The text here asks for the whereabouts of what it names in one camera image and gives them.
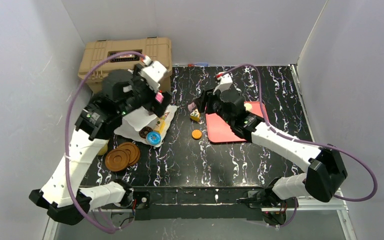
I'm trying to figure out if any pink serving tray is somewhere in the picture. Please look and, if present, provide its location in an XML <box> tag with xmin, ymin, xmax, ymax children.
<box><xmin>205</xmin><ymin>101</ymin><xmax>267</xmax><ymax>144</ymax></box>

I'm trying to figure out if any round orange waffle cookie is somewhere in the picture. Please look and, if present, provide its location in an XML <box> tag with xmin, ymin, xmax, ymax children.
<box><xmin>191</xmin><ymin>129</ymin><xmax>203</xmax><ymax>140</ymax></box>

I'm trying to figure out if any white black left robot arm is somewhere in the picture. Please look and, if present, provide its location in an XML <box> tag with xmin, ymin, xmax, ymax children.
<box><xmin>29</xmin><ymin>67</ymin><xmax>172</xmax><ymax>226</ymax></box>

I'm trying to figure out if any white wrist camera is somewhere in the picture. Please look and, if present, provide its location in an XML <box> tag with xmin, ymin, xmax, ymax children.
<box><xmin>140</xmin><ymin>61</ymin><xmax>168</xmax><ymax>93</ymax></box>
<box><xmin>213</xmin><ymin>72</ymin><xmax>233</xmax><ymax>95</ymax></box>

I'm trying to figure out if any aluminium frame rail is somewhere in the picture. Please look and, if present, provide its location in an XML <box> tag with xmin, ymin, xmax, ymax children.
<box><xmin>49</xmin><ymin>187</ymin><xmax>349</xmax><ymax>213</ymax></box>

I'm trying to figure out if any white three-tier cake stand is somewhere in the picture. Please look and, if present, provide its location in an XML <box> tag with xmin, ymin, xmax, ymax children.
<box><xmin>113</xmin><ymin>105</ymin><xmax>178</xmax><ymax>148</ymax></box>

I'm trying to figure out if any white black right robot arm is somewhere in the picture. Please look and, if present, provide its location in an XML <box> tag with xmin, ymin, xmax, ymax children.
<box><xmin>193</xmin><ymin>89</ymin><xmax>348</xmax><ymax>204</ymax></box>

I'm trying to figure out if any yellow mug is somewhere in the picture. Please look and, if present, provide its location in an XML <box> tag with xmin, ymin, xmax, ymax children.
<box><xmin>97</xmin><ymin>142</ymin><xmax>108</xmax><ymax>156</ymax></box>

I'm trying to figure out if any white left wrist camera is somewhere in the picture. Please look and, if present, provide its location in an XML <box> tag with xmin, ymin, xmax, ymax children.
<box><xmin>140</xmin><ymin>61</ymin><xmax>168</xmax><ymax>93</ymax></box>

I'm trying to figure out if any yellow cake slice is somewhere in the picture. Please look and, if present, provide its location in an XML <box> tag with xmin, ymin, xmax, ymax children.
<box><xmin>189</xmin><ymin>109</ymin><xmax>201</xmax><ymax>123</ymax></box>

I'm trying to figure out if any chocolate donut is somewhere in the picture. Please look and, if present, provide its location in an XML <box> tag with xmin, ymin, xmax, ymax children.
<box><xmin>138</xmin><ymin>126</ymin><xmax>153</xmax><ymax>139</ymax></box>

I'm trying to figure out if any pink cake slice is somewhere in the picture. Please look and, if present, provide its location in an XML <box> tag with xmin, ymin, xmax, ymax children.
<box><xmin>155</xmin><ymin>92</ymin><xmax>164</xmax><ymax>104</ymax></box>

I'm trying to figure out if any yellow cake with cherry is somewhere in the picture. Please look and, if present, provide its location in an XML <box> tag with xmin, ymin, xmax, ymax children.
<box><xmin>153</xmin><ymin>119</ymin><xmax>165</xmax><ymax>135</ymax></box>

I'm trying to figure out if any blue donut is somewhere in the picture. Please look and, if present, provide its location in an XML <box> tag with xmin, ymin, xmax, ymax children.
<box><xmin>146</xmin><ymin>131</ymin><xmax>162</xmax><ymax>146</ymax></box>

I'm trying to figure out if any white round cake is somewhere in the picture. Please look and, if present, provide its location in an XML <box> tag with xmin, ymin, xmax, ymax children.
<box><xmin>244</xmin><ymin>102</ymin><xmax>253</xmax><ymax>112</ymax></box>

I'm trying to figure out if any tan plastic tool case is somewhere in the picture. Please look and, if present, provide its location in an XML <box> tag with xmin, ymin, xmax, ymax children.
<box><xmin>77</xmin><ymin>36</ymin><xmax>173</xmax><ymax>94</ymax></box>

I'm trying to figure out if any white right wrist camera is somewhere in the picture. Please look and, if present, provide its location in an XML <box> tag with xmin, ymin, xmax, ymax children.
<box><xmin>213</xmin><ymin>72</ymin><xmax>233</xmax><ymax>95</ymax></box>

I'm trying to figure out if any stack of brown wooden coasters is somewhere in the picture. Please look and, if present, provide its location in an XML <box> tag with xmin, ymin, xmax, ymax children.
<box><xmin>104</xmin><ymin>142</ymin><xmax>141</xmax><ymax>172</ymax></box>

